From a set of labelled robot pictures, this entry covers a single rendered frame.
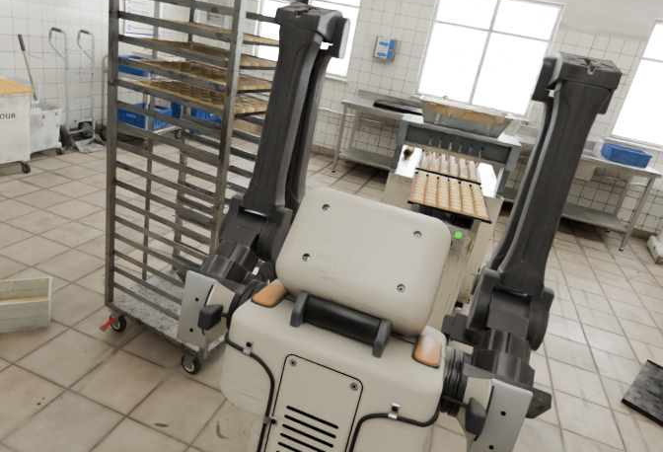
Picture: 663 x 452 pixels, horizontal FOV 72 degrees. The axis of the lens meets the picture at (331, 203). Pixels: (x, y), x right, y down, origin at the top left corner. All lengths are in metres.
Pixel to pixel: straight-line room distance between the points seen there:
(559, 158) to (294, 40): 0.43
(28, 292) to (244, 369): 2.29
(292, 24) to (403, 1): 5.37
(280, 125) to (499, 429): 0.53
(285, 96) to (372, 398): 0.46
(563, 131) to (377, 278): 0.33
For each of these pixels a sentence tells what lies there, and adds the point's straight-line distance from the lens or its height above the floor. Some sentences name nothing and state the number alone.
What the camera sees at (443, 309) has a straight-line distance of 2.47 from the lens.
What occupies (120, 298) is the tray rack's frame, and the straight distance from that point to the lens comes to 2.61.
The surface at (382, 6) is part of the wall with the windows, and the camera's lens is 6.17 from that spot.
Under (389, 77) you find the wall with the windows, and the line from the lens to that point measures 6.11.
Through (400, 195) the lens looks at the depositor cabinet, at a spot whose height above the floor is 0.70.
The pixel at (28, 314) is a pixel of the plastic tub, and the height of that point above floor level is 0.09.
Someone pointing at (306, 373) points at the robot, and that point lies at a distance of 0.60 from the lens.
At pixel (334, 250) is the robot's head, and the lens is 0.58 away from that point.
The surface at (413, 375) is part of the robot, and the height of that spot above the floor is 1.24.
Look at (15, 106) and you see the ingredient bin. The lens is 4.50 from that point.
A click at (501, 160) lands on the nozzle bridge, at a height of 1.06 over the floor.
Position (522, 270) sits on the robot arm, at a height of 1.32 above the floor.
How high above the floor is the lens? 1.58
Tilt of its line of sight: 20 degrees down
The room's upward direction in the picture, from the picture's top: 11 degrees clockwise
